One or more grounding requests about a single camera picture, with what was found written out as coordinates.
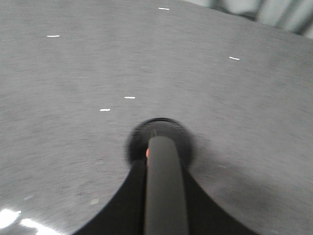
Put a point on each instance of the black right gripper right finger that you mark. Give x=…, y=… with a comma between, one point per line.
x=205, y=216

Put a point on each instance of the black mesh pen bucket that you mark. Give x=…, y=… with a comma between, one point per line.
x=138, y=140

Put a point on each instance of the grey pleated curtain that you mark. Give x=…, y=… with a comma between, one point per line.
x=295, y=16

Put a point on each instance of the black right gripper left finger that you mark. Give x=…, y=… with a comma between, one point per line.
x=124, y=213

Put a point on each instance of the grey orange handled scissors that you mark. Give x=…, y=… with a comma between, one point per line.
x=165, y=202

